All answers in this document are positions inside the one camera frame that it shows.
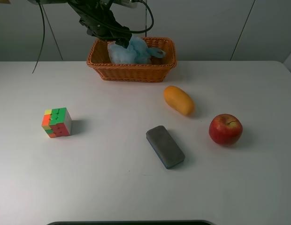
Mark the woven wicker basket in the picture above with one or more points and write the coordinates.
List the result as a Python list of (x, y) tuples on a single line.
[(99, 60)]

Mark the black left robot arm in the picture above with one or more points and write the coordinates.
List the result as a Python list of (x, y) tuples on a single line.
[(95, 6)]

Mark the red apple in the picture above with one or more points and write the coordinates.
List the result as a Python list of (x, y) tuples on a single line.
[(225, 129)]

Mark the multicoloured puzzle cube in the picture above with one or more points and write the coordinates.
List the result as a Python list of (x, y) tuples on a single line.
[(57, 122)]

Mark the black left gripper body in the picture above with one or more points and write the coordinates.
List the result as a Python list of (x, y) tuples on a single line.
[(105, 27)]

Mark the light blue plush toy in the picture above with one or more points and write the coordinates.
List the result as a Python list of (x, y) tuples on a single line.
[(137, 52)]

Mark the grey blue board eraser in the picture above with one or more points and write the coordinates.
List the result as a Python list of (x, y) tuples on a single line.
[(165, 146)]

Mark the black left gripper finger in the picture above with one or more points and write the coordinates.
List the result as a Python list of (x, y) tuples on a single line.
[(122, 42)]

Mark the orange mango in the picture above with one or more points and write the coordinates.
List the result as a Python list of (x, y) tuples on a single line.
[(179, 100)]

